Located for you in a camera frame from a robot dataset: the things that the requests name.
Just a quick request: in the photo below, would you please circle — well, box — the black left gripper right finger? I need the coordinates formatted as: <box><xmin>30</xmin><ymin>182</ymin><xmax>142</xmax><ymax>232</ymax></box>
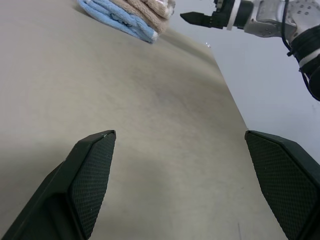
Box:
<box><xmin>244</xmin><ymin>129</ymin><xmax>320</xmax><ymax>240</ymax></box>

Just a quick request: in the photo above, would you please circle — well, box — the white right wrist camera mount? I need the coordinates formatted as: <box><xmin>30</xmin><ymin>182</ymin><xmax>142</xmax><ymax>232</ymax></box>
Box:
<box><xmin>226</xmin><ymin>0</ymin><xmax>241</xmax><ymax>31</ymax></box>

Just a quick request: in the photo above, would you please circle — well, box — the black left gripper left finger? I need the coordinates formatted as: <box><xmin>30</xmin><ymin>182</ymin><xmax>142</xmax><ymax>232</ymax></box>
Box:
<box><xmin>0</xmin><ymin>129</ymin><xmax>117</xmax><ymax>240</ymax></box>

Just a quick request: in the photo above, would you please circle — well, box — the blue folded towel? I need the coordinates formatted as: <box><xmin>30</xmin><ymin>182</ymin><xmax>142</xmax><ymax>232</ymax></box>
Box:
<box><xmin>76</xmin><ymin>0</ymin><xmax>160</xmax><ymax>44</ymax></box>

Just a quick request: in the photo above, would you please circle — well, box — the beige towel with white trim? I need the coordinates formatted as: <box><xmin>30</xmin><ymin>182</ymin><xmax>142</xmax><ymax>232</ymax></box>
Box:
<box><xmin>111</xmin><ymin>0</ymin><xmax>176</xmax><ymax>35</ymax></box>

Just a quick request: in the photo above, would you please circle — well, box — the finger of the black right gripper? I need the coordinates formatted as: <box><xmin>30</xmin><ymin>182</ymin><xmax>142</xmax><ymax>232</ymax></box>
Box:
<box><xmin>179</xmin><ymin>11</ymin><xmax>214</xmax><ymax>27</ymax></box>

